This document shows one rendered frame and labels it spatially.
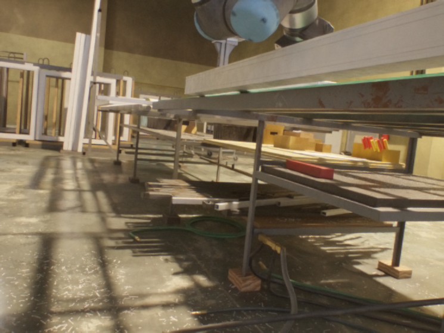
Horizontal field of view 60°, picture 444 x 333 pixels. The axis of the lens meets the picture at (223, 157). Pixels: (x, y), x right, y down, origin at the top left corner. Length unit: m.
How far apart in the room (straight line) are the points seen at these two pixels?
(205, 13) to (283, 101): 0.27
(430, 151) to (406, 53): 7.95
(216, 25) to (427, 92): 0.47
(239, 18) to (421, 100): 0.38
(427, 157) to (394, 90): 7.90
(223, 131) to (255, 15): 2.50
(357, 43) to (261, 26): 0.20
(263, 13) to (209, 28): 0.18
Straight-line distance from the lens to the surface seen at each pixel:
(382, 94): 0.69
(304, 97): 0.87
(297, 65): 0.82
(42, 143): 7.79
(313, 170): 1.55
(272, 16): 0.79
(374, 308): 1.36
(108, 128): 7.98
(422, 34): 0.59
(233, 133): 3.28
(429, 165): 8.54
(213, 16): 0.89
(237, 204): 2.03
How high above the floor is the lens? 0.75
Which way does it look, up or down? 5 degrees down
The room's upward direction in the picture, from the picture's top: 6 degrees clockwise
